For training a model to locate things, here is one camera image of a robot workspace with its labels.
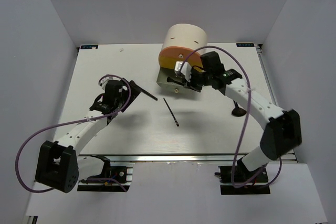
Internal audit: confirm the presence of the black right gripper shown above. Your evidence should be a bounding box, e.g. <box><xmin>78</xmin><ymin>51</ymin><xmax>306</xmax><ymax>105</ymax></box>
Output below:
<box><xmin>182</xmin><ymin>68</ymin><xmax>213</xmax><ymax>92</ymax></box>

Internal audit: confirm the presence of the black powder brush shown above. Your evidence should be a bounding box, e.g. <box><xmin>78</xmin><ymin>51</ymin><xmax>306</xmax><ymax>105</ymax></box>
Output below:
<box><xmin>140</xmin><ymin>88</ymin><xmax>158</xmax><ymax>101</ymax></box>

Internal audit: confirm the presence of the slim black makeup brush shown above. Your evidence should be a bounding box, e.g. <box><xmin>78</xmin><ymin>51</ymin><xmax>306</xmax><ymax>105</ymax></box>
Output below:
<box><xmin>166</xmin><ymin>77</ymin><xmax>184</xmax><ymax>86</ymax></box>

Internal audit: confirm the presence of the grey green organizer drawer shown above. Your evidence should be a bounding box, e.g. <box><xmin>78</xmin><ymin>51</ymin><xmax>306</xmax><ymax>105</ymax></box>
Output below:
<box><xmin>156</xmin><ymin>67</ymin><xmax>195</xmax><ymax>97</ymax></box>

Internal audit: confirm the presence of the yellow organizer drawer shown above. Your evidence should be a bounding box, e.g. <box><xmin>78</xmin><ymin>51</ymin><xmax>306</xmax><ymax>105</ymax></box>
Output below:
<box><xmin>159</xmin><ymin>54</ymin><xmax>203</xmax><ymax>69</ymax></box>

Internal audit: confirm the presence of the orange organizer drawer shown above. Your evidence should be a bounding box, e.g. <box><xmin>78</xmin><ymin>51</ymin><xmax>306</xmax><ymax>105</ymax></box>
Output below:
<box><xmin>159</xmin><ymin>46</ymin><xmax>201</xmax><ymax>63</ymax></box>

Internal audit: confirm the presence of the cream cylindrical makeup organizer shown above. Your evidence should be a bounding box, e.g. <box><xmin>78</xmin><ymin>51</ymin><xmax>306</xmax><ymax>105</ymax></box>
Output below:
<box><xmin>161</xmin><ymin>24</ymin><xmax>208</xmax><ymax>50</ymax></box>

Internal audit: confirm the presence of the black fan makeup brush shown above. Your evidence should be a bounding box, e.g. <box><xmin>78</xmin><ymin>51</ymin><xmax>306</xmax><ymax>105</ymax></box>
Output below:
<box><xmin>231</xmin><ymin>101</ymin><xmax>247</xmax><ymax>117</ymax></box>

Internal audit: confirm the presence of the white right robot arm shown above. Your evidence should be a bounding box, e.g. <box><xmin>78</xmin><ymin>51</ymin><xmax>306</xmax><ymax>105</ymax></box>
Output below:
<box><xmin>175</xmin><ymin>51</ymin><xmax>302</xmax><ymax>182</ymax></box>

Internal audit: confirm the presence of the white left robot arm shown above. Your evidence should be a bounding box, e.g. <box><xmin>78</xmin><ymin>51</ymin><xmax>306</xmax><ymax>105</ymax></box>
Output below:
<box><xmin>35</xmin><ymin>78</ymin><xmax>142</xmax><ymax>193</ymax></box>

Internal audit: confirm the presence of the thin black mascara wand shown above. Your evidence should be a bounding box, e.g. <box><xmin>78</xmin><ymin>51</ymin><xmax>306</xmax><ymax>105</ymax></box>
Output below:
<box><xmin>163</xmin><ymin>98</ymin><xmax>179</xmax><ymax>127</ymax></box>

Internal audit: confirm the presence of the blue right corner label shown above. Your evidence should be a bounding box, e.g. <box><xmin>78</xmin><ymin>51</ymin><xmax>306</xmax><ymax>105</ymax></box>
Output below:
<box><xmin>236</xmin><ymin>42</ymin><xmax>255</xmax><ymax>47</ymax></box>

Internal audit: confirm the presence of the blue corner label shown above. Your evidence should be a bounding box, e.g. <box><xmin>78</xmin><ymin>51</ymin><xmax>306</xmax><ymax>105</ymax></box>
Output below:
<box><xmin>80</xmin><ymin>45</ymin><xmax>98</xmax><ymax>50</ymax></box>
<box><xmin>236</xmin><ymin>42</ymin><xmax>255</xmax><ymax>47</ymax></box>

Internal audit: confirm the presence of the blue left corner label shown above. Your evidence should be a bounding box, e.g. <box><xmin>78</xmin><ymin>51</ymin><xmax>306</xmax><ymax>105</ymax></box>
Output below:
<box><xmin>80</xmin><ymin>45</ymin><xmax>98</xmax><ymax>50</ymax></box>

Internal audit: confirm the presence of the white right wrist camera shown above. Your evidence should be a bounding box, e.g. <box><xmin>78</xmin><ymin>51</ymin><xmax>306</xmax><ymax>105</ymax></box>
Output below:
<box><xmin>174</xmin><ymin>61</ymin><xmax>192</xmax><ymax>82</ymax></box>

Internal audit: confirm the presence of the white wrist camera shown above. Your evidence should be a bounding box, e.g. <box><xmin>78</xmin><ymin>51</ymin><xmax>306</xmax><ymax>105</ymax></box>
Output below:
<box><xmin>174</xmin><ymin>61</ymin><xmax>192</xmax><ymax>82</ymax></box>
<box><xmin>98</xmin><ymin>74</ymin><xmax>113</xmax><ymax>90</ymax></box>

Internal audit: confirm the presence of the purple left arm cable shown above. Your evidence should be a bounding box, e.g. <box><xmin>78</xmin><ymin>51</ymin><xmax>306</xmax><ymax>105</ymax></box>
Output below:
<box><xmin>15</xmin><ymin>74</ymin><xmax>132</xmax><ymax>193</ymax></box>

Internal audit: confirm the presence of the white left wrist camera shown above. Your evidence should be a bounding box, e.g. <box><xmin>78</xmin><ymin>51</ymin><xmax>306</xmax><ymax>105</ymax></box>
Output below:
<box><xmin>98</xmin><ymin>74</ymin><xmax>113</xmax><ymax>90</ymax></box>

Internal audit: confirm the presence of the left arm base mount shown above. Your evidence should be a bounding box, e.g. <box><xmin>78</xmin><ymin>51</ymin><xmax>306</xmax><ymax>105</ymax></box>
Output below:
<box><xmin>77</xmin><ymin>155</ymin><xmax>133</xmax><ymax>193</ymax></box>

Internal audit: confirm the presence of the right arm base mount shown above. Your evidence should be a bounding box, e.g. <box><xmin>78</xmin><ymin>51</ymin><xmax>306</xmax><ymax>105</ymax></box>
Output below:
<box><xmin>215</xmin><ymin>165</ymin><xmax>271</xmax><ymax>196</ymax></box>

